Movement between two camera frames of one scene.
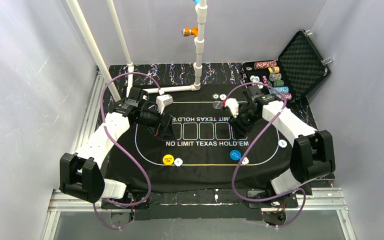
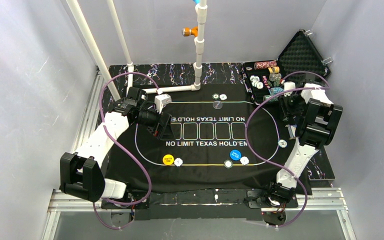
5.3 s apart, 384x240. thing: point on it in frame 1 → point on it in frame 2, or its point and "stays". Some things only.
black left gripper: (163, 122) stays
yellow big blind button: (168, 159) stays
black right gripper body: (241, 120) → (286, 108)
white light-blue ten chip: (282, 143) stays
